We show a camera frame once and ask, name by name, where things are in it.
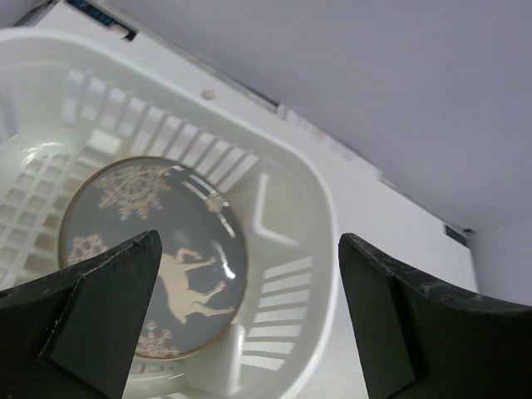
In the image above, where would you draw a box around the grey reindeer plate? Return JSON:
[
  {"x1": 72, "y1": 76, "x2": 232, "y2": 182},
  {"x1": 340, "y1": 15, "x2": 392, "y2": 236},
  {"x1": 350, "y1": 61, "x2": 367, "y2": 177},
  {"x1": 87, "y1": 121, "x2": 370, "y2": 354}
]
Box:
[{"x1": 58, "y1": 156, "x2": 249, "y2": 360}]

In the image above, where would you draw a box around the white plastic dish bin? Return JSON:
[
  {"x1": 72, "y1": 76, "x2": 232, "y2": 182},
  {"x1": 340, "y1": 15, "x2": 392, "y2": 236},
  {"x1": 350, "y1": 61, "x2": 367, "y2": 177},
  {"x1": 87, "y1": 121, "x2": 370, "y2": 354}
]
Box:
[{"x1": 1, "y1": 27, "x2": 337, "y2": 398}]

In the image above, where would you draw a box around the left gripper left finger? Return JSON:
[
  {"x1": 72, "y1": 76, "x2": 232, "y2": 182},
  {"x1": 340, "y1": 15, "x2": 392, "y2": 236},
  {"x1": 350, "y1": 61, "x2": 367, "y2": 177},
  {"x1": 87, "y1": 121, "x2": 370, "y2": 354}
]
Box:
[{"x1": 1, "y1": 230, "x2": 161, "y2": 398}]

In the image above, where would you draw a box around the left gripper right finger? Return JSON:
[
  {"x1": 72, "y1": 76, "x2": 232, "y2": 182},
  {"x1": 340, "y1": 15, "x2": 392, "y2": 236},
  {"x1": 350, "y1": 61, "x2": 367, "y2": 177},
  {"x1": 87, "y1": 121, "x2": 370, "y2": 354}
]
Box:
[{"x1": 338, "y1": 234, "x2": 531, "y2": 398}]

